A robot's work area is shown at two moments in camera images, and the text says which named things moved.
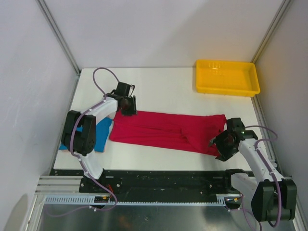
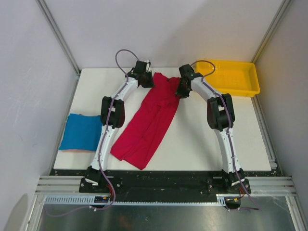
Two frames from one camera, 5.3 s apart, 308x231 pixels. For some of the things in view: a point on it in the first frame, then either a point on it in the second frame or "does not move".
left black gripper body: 130,108 -> 147,82
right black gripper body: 225,145 -> 183,91
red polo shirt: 193,132 -> 150,125
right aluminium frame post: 276,19 does not move
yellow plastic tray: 227,77 does not move
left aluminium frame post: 59,35 does not move
